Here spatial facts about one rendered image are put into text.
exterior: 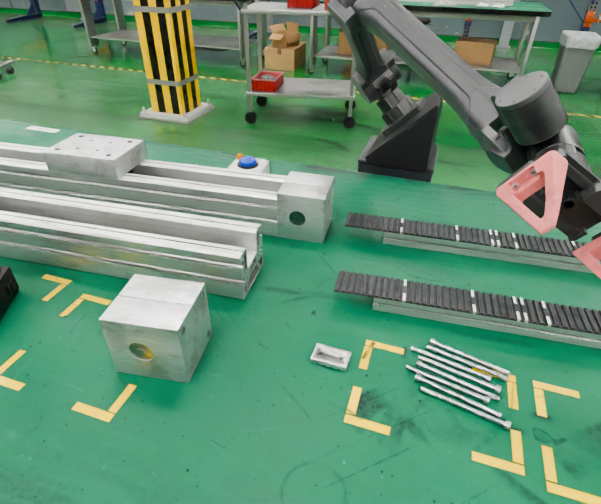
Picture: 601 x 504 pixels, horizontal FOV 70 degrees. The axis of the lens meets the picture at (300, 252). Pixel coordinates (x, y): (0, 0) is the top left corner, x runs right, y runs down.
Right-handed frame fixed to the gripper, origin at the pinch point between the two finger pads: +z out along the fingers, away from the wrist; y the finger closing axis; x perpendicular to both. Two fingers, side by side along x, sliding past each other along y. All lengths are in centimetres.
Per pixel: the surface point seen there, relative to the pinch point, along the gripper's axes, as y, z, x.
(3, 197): -63, -13, 63
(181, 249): -31, -6, 40
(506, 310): 12.4, -10.4, 18.0
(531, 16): 130, -469, 48
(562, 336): 20.0, -8.9, 15.2
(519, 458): 11.8, 11.1, 17.8
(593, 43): 197, -474, 31
